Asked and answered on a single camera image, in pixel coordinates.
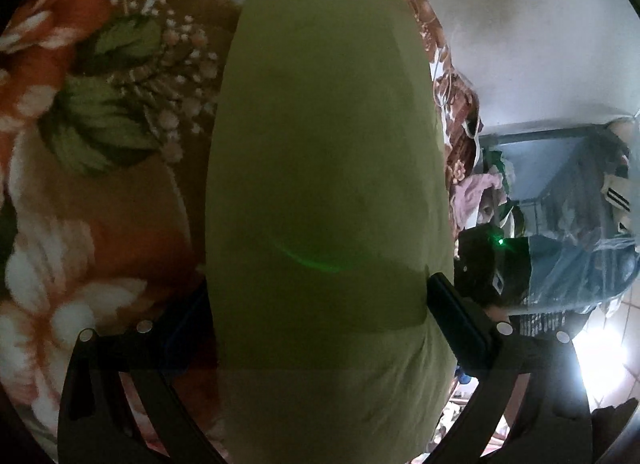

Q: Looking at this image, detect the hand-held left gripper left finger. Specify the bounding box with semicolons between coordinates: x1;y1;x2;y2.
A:
56;283;222;464

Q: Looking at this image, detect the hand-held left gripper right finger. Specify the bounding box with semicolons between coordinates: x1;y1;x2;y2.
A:
425;272;594;464

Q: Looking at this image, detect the light green garment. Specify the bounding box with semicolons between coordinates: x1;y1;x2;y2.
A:
205;0;457;464

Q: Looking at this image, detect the pink cloth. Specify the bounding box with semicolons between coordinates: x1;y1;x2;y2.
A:
452;174;506;229

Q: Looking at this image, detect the clear plastic bag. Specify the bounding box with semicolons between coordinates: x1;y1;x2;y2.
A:
525;231;640;315

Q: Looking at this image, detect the blue metal rack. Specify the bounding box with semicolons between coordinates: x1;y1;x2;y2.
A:
480;121;640;245

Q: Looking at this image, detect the black white striped garment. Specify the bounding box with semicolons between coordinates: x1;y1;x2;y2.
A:
601;183;635;235

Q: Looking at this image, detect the floral brown white blanket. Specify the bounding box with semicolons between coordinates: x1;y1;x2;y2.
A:
0;0;483;450

